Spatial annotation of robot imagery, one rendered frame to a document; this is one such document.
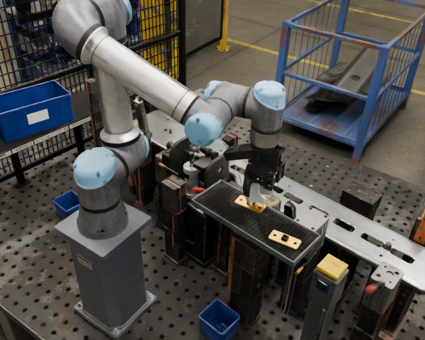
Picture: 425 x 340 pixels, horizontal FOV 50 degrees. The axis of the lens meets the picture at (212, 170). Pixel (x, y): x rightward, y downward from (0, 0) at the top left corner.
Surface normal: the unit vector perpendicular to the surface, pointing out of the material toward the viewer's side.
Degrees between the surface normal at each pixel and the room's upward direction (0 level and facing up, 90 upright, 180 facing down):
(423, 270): 0
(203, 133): 90
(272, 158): 90
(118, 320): 89
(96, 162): 8
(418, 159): 0
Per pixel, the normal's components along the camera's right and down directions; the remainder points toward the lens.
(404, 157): 0.03, -0.80
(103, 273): 0.18, 0.59
